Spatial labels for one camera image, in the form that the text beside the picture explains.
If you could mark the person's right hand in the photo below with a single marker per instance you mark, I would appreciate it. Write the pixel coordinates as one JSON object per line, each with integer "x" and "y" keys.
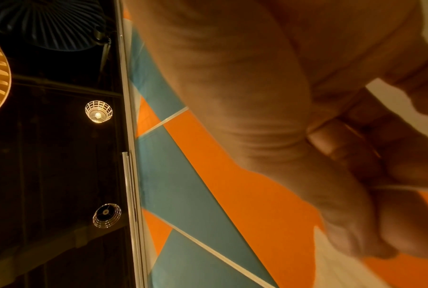
{"x": 253, "y": 70}

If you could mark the black ceiling spotlight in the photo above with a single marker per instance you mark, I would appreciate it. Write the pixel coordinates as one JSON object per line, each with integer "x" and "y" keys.
{"x": 102, "y": 35}

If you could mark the blue pleated ceiling lamp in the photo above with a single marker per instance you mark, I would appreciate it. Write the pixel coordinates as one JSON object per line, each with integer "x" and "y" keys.
{"x": 50, "y": 22}

